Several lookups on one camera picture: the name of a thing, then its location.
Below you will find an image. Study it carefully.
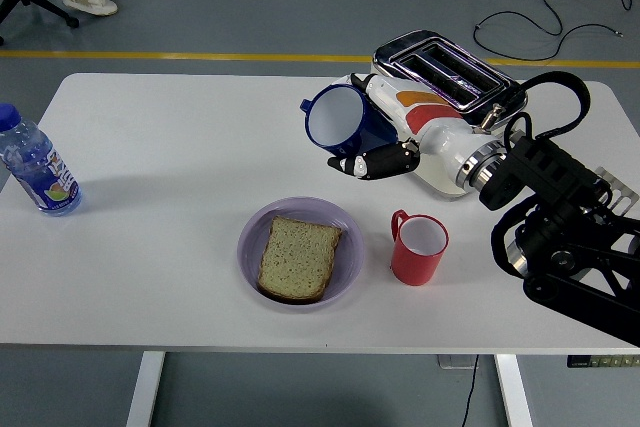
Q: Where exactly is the purple plate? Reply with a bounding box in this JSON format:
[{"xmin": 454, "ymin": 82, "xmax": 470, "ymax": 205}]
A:
[{"xmin": 236, "ymin": 196, "xmax": 366, "ymax": 315}]

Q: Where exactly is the table control panel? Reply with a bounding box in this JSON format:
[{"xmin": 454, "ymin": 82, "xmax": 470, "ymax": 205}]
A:
[{"xmin": 566, "ymin": 354, "xmax": 640, "ymax": 369}]

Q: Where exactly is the red cup white inside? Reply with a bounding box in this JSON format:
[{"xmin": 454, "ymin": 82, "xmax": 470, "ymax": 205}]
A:
[{"xmin": 390, "ymin": 209, "xmax": 450, "ymax": 288}]

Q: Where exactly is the clear bottle blue cap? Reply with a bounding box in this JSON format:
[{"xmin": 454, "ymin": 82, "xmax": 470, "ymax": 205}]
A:
[{"xmin": 0, "ymin": 102, "xmax": 83, "ymax": 218}]

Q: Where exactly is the blue cup white inside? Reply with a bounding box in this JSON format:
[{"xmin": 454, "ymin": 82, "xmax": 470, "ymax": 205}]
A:
[{"xmin": 299, "ymin": 83, "xmax": 401, "ymax": 157}]

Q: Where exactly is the cream and chrome toaster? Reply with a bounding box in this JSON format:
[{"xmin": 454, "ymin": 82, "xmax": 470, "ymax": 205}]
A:
[{"xmin": 369, "ymin": 29, "xmax": 530, "ymax": 203}]

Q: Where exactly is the thin black hanging cable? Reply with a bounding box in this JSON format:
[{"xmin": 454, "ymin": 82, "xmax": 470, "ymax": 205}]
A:
[{"xmin": 459, "ymin": 354, "xmax": 480, "ymax": 427}]

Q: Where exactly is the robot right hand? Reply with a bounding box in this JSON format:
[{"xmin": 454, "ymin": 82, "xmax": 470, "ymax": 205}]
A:
[{"xmin": 327, "ymin": 72, "xmax": 495, "ymax": 193}]

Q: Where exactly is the grey box under table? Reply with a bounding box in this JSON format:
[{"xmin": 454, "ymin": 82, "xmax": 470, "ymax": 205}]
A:
[{"xmin": 437, "ymin": 354, "xmax": 479, "ymax": 371}]

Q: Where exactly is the slice of bread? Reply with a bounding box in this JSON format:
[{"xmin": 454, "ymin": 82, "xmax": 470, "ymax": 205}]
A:
[{"xmin": 256, "ymin": 215, "xmax": 344, "ymax": 305}]

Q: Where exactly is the metal toast rack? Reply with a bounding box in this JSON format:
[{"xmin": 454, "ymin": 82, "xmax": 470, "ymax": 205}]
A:
[{"xmin": 594, "ymin": 165, "xmax": 634, "ymax": 213}]

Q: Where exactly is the white table leg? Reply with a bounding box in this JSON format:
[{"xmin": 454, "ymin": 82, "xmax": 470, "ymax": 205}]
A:
[
  {"xmin": 494, "ymin": 353, "xmax": 534, "ymax": 427},
  {"xmin": 125, "ymin": 350, "xmax": 167, "ymax": 427}
]

